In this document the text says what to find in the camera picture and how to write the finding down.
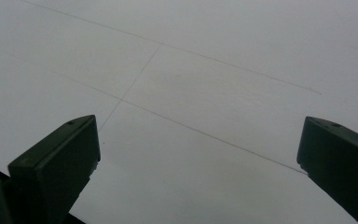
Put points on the white table cover sheet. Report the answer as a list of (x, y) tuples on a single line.
[(199, 77)]

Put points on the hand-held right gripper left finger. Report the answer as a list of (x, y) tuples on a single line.
[(56, 168)]

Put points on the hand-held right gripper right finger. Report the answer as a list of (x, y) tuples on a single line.
[(338, 161)]

